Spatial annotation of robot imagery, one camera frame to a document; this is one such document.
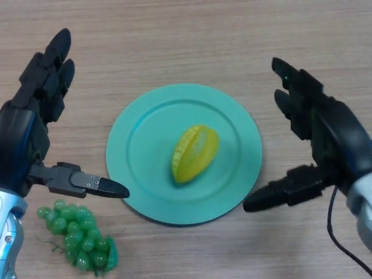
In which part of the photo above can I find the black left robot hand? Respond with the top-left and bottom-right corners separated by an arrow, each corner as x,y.
0,28 -> 130,200

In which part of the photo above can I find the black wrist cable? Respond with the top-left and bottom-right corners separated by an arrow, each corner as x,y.
327,185 -> 372,274

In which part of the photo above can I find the green grape bunch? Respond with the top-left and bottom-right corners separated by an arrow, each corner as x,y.
35,199 -> 119,277

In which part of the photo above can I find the yellow starfruit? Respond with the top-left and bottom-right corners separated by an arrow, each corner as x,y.
170,124 -> 220,184

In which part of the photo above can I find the green round plate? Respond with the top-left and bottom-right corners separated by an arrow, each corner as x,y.
106,83 -> 263,226

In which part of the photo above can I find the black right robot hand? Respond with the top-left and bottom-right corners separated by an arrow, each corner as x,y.
242,56 -> 372,213

